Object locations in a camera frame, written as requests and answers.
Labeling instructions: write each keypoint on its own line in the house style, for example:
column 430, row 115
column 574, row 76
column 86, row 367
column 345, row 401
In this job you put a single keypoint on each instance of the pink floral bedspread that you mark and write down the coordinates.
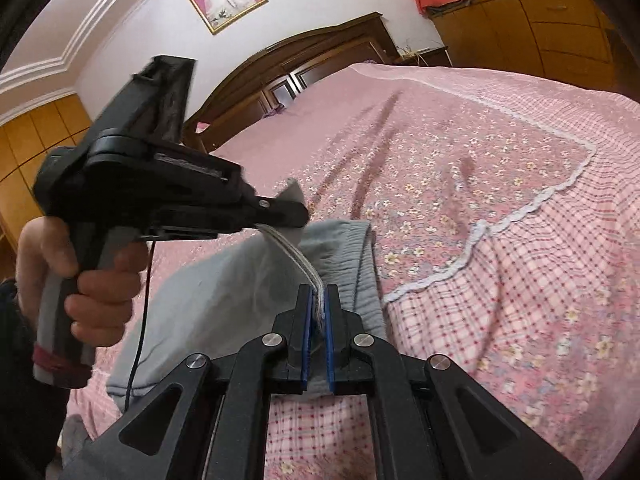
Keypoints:
column 500, row 210

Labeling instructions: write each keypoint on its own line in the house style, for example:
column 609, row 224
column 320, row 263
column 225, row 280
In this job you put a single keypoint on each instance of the dark nightstand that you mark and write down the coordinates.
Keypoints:
column 430, row 57

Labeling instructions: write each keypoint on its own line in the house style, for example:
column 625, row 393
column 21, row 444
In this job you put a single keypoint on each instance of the grey pants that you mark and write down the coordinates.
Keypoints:
column 225, row 300

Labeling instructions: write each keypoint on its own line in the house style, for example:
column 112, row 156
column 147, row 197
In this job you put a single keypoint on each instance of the small pink cloth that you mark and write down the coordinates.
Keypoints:
column 202, row 127

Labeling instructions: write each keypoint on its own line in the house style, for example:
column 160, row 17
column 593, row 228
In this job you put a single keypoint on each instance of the dark wooden headboard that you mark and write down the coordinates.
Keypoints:
column 240, row 95

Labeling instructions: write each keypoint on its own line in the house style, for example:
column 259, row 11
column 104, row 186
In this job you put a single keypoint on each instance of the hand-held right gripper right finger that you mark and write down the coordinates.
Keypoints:
column 330, row 360

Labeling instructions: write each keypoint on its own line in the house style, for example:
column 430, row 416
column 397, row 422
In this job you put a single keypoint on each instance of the wooden wardrobe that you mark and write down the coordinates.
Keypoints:
column 30, row 150

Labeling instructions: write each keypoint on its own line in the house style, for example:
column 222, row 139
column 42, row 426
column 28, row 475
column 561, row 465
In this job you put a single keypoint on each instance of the person's left hand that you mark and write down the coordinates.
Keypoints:
column 105, row 285

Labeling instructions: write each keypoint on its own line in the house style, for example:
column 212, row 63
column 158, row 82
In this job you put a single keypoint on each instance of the wooden dresser cabinet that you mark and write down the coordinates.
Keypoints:
column 525, row 35

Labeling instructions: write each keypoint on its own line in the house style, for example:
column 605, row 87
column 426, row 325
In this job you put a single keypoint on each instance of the purple cloth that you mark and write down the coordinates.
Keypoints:
column 275, row 112

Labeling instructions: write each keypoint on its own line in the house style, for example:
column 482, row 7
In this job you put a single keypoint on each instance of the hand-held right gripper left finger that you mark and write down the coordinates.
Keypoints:
column 306, row 360

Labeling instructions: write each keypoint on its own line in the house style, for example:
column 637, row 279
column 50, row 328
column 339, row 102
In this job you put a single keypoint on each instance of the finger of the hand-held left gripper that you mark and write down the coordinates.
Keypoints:
column 280, row 215

